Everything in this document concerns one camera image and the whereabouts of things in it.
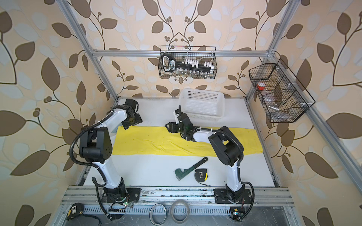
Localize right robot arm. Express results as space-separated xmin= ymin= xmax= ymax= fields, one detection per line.
xmin=165 ymin=108 xmax=250 ymax=203

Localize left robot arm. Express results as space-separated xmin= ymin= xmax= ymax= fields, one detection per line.
xmin=69 ymin=99 xmax=142 ymax=202

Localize grey tape roll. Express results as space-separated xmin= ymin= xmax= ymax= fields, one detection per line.
xmin=170 ymin=200 xmax=190 ymax=224

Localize yellow black tape measure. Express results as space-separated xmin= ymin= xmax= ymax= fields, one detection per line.
xmin=66 ymin=202 xmax=84 ymax=221

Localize black wire basket wall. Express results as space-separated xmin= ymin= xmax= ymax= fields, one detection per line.
xmin=157 ymin=45 xmax=217 ymax=80
xmin=248 ymin=59 xmax=315 ymax=123

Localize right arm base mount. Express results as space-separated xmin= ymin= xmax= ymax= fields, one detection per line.
xmin=214 ymin=187 xmax=253 ymax=204

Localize black wire basket back wall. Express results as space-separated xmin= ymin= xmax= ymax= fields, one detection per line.
xmin=157 ymin=45 xmax=217 ymax=80

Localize white plastic basket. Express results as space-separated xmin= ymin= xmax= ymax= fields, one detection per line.
xmin=178 ymin=89 xmax=225 ymax=121

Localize black wire basket right wall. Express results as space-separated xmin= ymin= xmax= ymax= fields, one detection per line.
xmin=248 ymin=59 xmax=315 ymax=123

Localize red item in basket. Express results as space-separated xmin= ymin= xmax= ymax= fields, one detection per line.
xmin=257 ymin=82 xmax=267 ymax=92

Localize black socket set holder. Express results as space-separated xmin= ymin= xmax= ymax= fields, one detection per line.
xmin=160 ymin=53 xmax=216 ymax=73

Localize yellow trousers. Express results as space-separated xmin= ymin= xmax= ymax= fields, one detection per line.
xmin=112 ymin=125 xmax=264 ymax=157

